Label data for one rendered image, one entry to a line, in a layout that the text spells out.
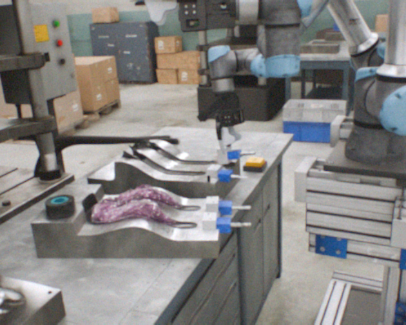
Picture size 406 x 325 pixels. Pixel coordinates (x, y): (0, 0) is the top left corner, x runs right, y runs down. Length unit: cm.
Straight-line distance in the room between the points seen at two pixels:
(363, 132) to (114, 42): 777
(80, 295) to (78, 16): 886
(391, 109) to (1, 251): 110
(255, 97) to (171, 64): 317
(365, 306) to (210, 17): 147
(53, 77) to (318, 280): 167
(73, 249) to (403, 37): 96
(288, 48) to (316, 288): 173
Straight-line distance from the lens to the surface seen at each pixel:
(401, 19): 104
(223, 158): 159
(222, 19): 97
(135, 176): 158
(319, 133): 474
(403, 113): 104
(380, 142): 119
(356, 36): 174
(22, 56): 182
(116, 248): 126
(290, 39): 98
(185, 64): 828
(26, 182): 198
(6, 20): 204
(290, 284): 253
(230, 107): 156
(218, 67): 155
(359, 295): 214
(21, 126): 185
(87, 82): 610
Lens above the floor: 145
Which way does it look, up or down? 20 degrees down
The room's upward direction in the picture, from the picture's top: 3 degrees counter-clockwise
